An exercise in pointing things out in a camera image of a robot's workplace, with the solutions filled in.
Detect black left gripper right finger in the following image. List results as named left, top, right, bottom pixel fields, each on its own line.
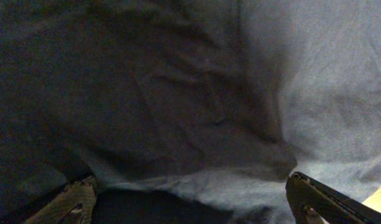
left=285, top=172, right=381, bottom=224

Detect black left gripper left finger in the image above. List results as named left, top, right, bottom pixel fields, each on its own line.
left=23, top=175, right=98, bottom=224

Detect navy blue shorts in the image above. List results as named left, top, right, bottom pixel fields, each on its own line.
left=0, top=1, right=381, bottom=223

